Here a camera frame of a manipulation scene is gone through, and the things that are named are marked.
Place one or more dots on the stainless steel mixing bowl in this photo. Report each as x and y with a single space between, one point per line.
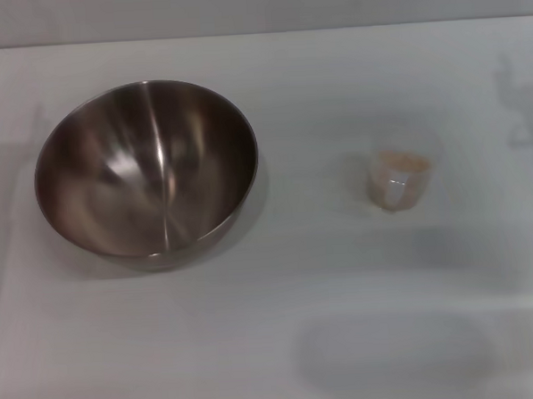
127 184

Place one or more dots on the white uncooked rice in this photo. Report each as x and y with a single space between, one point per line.
403 160

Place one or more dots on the clear plastic measuring cup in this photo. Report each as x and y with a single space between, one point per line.
396 192

